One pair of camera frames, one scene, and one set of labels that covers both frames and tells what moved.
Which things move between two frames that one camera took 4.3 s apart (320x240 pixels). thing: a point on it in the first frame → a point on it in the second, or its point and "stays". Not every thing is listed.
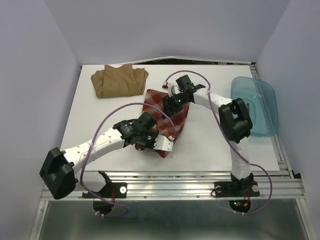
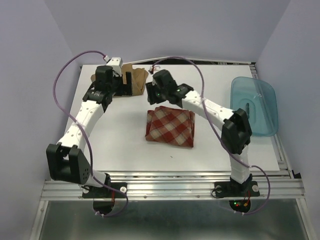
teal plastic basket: [261, 98] stays
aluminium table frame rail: [282, 186] stays
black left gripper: [151, 146] → [125, 89]
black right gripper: [170, 109] → [152, 97]
